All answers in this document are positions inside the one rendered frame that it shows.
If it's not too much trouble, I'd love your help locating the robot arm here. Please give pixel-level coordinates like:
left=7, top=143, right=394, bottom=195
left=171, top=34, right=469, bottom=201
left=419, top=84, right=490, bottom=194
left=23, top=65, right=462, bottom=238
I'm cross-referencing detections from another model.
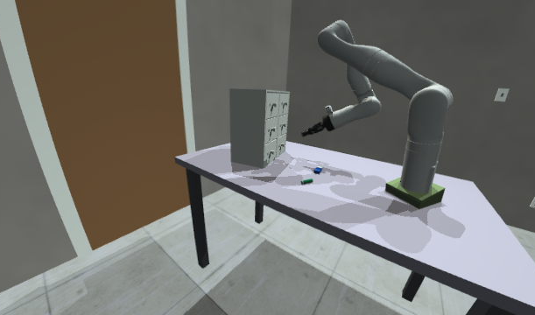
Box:
left=318, top=20, right=453, bottom=193

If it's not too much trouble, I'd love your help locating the grey chest of drawers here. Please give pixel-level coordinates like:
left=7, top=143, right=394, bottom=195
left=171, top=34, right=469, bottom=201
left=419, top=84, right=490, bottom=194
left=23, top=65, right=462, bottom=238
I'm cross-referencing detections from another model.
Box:
left=229, top=88, right=290, bottom=168

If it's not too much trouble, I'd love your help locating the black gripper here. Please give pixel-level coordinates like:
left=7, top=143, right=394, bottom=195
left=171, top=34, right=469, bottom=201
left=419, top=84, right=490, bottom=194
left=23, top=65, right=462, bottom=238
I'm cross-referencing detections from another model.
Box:
left=301, top=115, right=335, bottom=137

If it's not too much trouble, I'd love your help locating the grey drawer front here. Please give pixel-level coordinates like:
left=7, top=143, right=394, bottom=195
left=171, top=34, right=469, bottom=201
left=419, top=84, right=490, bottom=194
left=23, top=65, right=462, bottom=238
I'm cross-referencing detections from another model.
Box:
left=278, top=94, right=289, bottom=115
left=266, top=93, right=279, bottom=117
left=264, top=116, right=278, bottom=143
left=278, top=114, right=288, bottom=136
left=276, top=134, right=286, bottom=157
left=264, top=139, right=277, bottom=167

